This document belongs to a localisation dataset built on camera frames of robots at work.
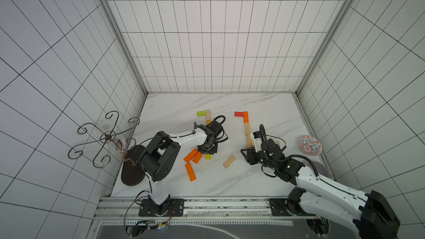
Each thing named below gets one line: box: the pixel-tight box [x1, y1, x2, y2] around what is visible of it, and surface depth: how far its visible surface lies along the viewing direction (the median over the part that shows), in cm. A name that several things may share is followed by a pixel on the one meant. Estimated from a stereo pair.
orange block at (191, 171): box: [185, 162, 197, 182], surface depth 85 cm
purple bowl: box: [312, 160, 330, 179], surface depth 83 cm
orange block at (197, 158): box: [192, 151, 203, 164], surface depth 90 cm
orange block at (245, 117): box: [243, 111, 250, 124], surface depth 108 cm
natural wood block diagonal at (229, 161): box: [223, 154, 236, 169], surface depth 89 cm
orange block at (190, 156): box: [183, 148, 199, 164], surface depth 90 cm
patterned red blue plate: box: [298, 135, 323, 157], surface depth 93 cm
